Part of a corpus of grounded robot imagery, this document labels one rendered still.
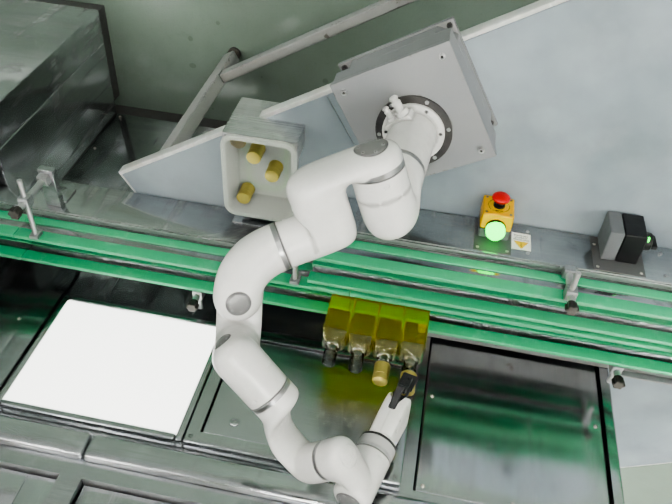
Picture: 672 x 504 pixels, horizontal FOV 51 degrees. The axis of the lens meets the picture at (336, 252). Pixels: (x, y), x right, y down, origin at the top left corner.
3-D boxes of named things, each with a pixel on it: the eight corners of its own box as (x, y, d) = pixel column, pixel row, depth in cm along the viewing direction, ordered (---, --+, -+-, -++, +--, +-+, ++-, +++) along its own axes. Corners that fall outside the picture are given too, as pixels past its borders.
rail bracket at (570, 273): (557, 271, 157) (560, 314, 147) (566, 246, 152) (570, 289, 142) (575, 274, 156) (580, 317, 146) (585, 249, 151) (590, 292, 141)
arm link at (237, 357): (322, 356, 120) (315, 331, 135) (241, 264, 116) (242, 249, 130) (249, 417, 121) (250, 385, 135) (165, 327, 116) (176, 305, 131)
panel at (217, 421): (67, 301, 180) (-5, 410, 155) (64, 293, 178) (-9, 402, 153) (415, 365, 171) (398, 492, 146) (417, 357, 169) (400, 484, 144)
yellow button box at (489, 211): (478, 216, 166) (477, 236, 161) (484, 191, 161) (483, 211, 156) (508, 221, 166) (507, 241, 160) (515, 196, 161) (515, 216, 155)
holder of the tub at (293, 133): (237, 207, 179) (227, 226, 173) (232, 113, 160) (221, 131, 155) (302, 218, 177) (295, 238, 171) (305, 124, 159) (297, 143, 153)
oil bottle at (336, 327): (336, 285, 172) (319, 352, 157) (338, 269, 168) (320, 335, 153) (359, 290, 172) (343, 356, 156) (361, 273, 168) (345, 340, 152)
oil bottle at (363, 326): (360, 291, 172) (345, 358, 156) (361, 274, 168) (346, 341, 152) (383, 295, 171) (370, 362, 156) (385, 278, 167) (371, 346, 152)
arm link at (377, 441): (387, 479, 137) (392, 467, 139) (391, 454, 131) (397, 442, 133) (352, 463, 139) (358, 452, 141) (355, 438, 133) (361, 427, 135)
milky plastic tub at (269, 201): (234, 192, 175) (224, 213, 169) (230, 113, 160) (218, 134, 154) (303, 203, 173) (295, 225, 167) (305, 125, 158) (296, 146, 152)
